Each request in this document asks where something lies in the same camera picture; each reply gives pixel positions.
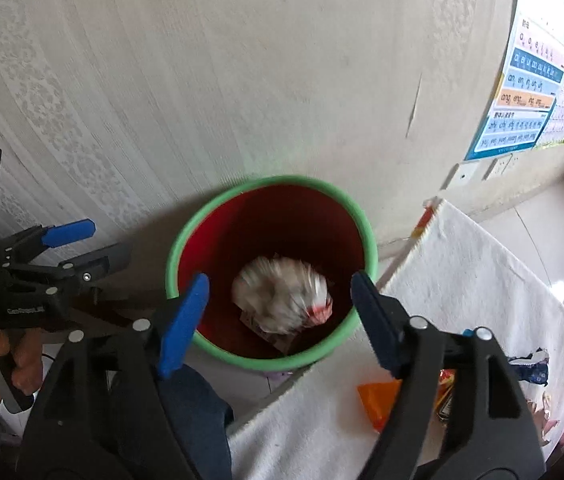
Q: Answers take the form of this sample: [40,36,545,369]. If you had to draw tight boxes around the orange plastic wrapper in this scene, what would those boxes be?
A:
[357,379,405,433]

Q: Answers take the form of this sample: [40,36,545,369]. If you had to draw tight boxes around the pink foil wrapper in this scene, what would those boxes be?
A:
[232,256,335,336]

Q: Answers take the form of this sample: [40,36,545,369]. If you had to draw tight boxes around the white towel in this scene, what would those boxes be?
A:
[229,199,564,480]

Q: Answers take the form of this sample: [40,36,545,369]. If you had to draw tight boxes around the brown cardboard scrap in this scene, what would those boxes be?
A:
[239,312,297,357]

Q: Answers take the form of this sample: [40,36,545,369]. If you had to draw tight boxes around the red and yellow wrapper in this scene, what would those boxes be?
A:
[434,369,458,423]

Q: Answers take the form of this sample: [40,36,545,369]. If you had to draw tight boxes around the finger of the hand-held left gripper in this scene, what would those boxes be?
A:
[4,242,131,297]
[0,219,96,266]

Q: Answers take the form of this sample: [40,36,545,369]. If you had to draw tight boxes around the red bin with green rim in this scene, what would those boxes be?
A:
[165,175,379,372]

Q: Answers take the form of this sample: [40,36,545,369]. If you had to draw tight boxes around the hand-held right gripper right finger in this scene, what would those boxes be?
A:
[351,270,545,480]

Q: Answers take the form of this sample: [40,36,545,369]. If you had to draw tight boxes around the dark blue wrapper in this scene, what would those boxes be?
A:
[507,347,550,387]

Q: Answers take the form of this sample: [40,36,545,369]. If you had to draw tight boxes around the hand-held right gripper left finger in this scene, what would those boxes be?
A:
[16,272,235,480]

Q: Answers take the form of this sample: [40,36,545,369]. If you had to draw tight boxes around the colourful striped wall poster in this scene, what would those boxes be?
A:
[464,0,564,162]

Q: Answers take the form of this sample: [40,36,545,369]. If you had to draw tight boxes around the pale pink crumpled paper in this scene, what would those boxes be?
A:
[527,392,563,443]

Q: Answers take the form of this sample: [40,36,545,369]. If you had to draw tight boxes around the orange snack packet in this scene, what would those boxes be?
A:
[411,199,439,239]

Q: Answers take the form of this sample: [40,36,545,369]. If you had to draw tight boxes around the blue denim pants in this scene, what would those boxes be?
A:
[157,362,235,480]

